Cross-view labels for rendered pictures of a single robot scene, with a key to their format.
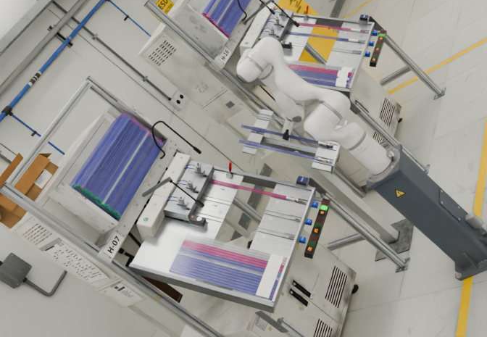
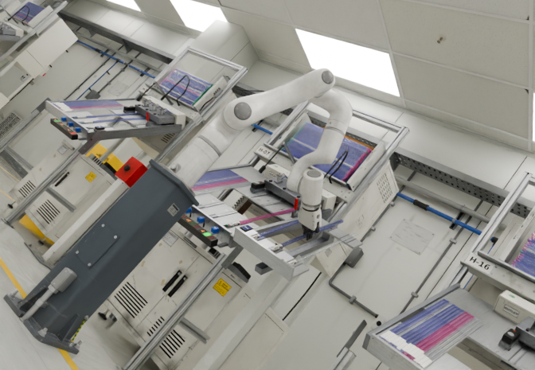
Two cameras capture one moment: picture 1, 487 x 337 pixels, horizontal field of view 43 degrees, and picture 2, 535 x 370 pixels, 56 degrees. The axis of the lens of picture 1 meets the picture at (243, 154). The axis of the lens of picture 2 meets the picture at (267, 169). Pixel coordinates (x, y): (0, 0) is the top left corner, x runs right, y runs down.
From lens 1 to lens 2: 3.73 m
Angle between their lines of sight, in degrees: 87
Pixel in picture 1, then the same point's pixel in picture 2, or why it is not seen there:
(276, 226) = (215, 208)
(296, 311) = (162, 274)
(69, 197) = (300, 122)
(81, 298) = (325, 311)
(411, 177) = (141, 182)
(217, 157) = not seen: outside the picture
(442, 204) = (100, 226)
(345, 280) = (166, 354)
